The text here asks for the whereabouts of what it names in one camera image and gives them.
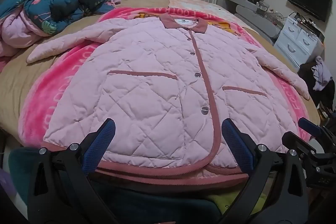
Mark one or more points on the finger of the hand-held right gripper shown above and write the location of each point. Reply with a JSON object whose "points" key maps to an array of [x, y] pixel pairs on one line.
{"points": [[296, 142], [307, 125]]}

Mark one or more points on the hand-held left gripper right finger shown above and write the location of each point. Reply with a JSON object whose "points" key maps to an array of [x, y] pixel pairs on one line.
{"points": [[237, 145]]}

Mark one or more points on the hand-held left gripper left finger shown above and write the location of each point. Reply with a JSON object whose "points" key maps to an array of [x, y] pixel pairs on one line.
{"points": [[101, 145]]}

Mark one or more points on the pink quilted jacket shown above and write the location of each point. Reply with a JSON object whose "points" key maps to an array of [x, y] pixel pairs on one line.
{"points": [[147, 77]]}

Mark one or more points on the dark chair with clothes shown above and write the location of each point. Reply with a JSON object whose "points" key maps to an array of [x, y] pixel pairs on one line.
{"points": [[305, 74]]}

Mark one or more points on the purple cloth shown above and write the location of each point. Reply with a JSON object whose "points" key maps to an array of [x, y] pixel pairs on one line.
{"points": [[321, 74]]}

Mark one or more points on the yellow-green cloth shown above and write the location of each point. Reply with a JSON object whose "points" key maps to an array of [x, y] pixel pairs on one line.
{"points": [[228, 200]]}

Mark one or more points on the pink printed blanket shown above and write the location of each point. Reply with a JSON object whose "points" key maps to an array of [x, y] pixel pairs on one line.
{"points": [[65, 77]]}

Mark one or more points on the dark teal cloth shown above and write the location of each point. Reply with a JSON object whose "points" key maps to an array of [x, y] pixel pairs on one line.
{"points": [[157, 205]]}

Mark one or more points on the white drawer cabinet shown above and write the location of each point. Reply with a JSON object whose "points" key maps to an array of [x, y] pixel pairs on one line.
{"points": [[296, 40]]}

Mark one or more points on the bed with tan sheet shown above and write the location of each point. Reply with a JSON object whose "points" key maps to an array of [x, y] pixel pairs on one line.
{"points": [[15, 77]]}

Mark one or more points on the grey shelf with clutter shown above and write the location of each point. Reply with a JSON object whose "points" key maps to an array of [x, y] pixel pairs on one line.
{"points": [[260, 22]]}

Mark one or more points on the clutter of small devices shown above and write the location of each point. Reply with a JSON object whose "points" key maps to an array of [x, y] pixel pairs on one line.
{"points": [[258, 5]]}

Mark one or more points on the peach patterned cloth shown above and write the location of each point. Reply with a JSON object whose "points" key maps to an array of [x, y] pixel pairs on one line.
{"points": [[199, 5]]}

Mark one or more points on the blue floral duvet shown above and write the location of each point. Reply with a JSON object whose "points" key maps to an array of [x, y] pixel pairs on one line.
{"points": [[52, 3]]}

